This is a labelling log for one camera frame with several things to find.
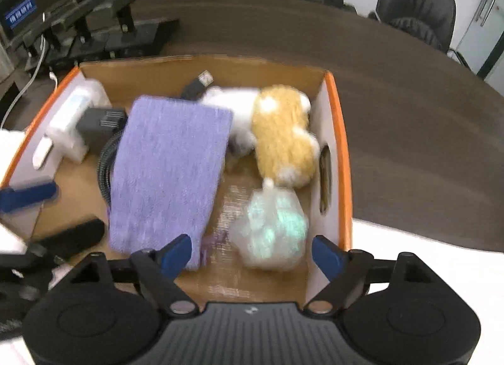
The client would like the yellow and white plush toy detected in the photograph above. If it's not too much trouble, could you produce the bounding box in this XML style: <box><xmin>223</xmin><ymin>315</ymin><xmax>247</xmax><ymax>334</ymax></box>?
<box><xmin>201</xmin><ymin>85</ymin><xmax>322</xmax><ymax>189</ymax></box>

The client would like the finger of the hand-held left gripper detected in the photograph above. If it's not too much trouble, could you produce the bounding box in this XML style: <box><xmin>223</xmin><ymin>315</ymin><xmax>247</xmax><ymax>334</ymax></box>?
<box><xmin>0</xmin><ymin>181</ymin><xmax>58</xmax><ymax>214</ymax></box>
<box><xmin>31</xmin><ymin>218</ymin><xmax>106</xmax><ymax>260</ymax></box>

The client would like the white towel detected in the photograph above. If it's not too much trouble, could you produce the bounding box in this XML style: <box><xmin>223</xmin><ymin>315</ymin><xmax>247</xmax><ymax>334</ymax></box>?
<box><xmin>0</xmin><ymin>129</ymin><xmax>504</xmax><ymax>365</ymax></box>

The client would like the white cable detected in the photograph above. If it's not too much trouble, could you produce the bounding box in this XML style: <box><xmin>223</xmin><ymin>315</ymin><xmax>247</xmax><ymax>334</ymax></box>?
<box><xmin>0</xmin><ymin>34</ymin><xmax>60</xmax><ymax>130</ymax></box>

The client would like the iridescent plastic bag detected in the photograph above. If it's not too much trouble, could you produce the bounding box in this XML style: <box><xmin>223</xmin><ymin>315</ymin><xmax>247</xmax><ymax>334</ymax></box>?
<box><xmin>228</xmin><ymin>178</ymin><xmax>310</xmax><ymax>272</ymax></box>

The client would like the purple knitted cloth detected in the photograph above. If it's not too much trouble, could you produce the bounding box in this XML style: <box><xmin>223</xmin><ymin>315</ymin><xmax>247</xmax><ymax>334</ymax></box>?
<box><xmin>108</xmin><ymin>96</ymin><xmax>234</xmax><ymax>272</ymax></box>

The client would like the dark wooden desktop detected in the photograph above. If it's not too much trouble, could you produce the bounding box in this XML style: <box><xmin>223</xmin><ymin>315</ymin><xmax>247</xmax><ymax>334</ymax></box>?
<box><xmin>0</xmin><ymin>0</ymin><xmax>504</xmax><ymax>254</ymax></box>

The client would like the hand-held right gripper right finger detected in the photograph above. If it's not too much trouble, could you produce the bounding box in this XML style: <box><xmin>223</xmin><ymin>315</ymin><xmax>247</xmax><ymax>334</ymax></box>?
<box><xmin>303</xmin><ymin>235</ymin><xmax>434</xmax><ymax>317</ymax></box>

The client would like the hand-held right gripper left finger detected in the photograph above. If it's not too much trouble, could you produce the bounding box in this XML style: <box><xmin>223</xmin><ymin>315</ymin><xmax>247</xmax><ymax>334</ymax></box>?
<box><xmin>59</xmin><ymin>234</ymin><xmax>198</xmax><ymax>317</ymax></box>

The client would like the blue desk sign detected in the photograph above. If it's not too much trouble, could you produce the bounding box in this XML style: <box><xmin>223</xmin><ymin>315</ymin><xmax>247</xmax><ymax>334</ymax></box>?
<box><xmin>5</xmin><ymin>0</ymin><xmax>39</xmax><ymax>29</ymax></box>

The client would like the red cardboard box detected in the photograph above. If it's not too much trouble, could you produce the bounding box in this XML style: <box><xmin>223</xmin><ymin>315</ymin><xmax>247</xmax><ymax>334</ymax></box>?
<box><xmin>0</xmin><ymin>55</ymin><xmax>353</xmax><ymax>303</ymax></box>

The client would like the steel glass door handle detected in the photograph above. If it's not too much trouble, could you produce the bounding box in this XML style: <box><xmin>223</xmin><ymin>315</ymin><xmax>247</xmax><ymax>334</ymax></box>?
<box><xmin>478</xmin><ymin>0</ymin><xmax>499</xmax><ymax>27</ymax></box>

